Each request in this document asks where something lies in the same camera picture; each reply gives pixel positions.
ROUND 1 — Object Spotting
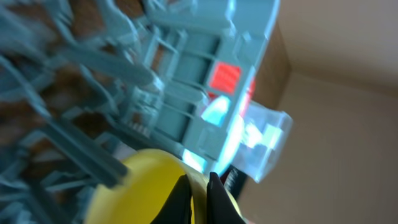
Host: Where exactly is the yellow plastic cup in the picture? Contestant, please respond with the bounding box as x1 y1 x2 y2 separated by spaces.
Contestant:
85 149 246 224

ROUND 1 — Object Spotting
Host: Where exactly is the red plastic tray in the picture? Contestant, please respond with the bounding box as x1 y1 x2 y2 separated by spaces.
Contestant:
210 62 256 117

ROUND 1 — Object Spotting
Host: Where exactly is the grey dishwasher rack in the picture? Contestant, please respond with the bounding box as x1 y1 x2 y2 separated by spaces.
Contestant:
1 1 280 223

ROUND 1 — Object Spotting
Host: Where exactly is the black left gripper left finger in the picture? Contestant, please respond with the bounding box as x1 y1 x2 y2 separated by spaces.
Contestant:
151 175 192 224

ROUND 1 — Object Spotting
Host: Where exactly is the clear plastic bin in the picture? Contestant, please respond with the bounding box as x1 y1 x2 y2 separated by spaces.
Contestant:
232 101 294 183

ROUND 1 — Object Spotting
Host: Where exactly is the black waste tray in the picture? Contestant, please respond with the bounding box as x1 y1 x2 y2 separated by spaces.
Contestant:
220 166 248 200

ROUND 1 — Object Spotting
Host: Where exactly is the light blue plate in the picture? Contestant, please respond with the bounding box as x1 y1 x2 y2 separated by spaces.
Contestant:
182 96 244 176

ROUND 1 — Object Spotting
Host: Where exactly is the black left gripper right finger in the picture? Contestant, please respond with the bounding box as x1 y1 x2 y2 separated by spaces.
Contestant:
206 172 246 224

